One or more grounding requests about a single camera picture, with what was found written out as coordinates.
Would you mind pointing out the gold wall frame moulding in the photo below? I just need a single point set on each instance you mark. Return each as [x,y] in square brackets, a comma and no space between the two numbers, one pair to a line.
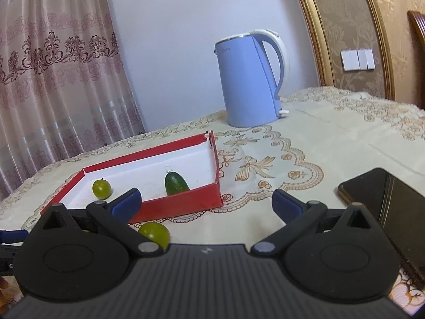
[341,25]

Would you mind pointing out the cream embroidered tablecloth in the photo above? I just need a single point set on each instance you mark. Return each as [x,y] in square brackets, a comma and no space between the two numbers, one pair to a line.
[330,135]

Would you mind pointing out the wooden headboard edge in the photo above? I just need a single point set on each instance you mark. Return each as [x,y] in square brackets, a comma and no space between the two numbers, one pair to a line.
[417,19]

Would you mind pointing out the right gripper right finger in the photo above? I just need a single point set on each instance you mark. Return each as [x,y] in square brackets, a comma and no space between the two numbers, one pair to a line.
[300,219]

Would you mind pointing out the red shallow box tray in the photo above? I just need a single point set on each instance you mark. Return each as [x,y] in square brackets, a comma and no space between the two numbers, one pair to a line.
[194,158]

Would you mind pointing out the green tomato outside tray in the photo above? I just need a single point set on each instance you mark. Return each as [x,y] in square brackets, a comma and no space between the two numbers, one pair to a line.
[157,233]

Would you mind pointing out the black smartphone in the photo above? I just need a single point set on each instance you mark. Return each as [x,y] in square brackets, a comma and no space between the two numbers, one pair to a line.
[398,208]

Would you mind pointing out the dark green cucumber end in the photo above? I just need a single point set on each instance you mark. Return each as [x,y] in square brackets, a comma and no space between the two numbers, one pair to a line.
[175,183]

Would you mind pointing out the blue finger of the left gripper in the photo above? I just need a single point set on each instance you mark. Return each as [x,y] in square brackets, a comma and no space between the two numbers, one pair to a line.
[13,236]

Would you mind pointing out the white wall switch panel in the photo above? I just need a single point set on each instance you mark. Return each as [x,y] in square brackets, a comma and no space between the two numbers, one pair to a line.
[358,60]

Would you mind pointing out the blue electric kettle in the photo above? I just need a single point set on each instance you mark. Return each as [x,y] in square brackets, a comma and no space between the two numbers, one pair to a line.
[253,69]

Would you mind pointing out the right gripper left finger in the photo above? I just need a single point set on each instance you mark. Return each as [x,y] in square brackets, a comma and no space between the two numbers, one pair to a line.
[113,217]

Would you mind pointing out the green tomato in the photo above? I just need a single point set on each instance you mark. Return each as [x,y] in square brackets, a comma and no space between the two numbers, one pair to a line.
[101,189]

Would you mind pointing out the pink patterned curtain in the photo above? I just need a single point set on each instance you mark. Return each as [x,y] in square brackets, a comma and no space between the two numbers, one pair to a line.
[64,90]

